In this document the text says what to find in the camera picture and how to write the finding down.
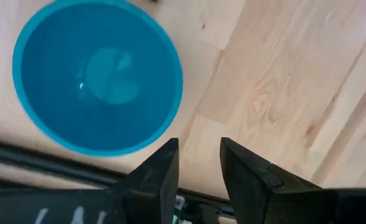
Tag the black aluminium table frame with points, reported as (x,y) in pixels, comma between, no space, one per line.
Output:
(46,161)

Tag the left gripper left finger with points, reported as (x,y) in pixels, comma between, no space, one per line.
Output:
(158,193)

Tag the teal bowl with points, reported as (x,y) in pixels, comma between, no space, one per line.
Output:
(99,77)

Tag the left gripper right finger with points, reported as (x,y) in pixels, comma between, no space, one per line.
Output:
(251,193)

